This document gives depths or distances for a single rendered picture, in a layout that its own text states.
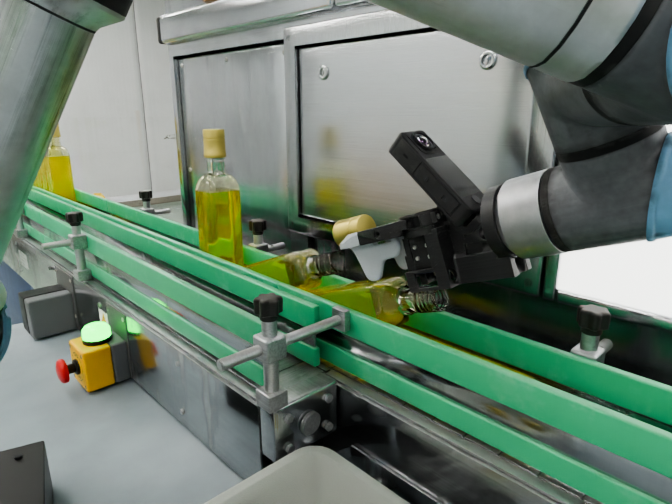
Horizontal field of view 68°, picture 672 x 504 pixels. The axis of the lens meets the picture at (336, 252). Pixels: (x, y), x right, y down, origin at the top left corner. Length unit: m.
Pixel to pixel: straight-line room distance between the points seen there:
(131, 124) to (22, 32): 6.45
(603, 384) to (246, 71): 0.82
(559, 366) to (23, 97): 0.51
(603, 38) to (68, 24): 0.35
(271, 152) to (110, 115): 5.84
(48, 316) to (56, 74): 0.76
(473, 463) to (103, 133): 6.45
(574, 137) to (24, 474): 0.62
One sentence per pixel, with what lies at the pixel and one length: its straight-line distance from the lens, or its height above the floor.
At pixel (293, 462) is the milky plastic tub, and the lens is 0.57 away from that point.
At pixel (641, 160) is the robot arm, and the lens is 0.42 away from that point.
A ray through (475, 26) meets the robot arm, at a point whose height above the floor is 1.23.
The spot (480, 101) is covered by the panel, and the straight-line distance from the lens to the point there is 0.65.
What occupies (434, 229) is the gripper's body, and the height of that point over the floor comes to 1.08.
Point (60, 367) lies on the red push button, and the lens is 0.92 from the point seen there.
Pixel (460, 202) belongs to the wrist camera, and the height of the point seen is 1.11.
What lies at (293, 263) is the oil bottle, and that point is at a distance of 0.68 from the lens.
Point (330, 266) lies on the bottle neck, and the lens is 0.64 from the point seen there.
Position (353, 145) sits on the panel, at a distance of 0.78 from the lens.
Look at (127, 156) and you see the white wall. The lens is 6.86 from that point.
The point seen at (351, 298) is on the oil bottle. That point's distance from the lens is 0.61.
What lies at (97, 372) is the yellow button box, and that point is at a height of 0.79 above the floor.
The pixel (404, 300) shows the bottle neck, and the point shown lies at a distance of 0.57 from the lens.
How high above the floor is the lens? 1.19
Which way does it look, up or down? 16 degrees down
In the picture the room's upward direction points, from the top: straight up
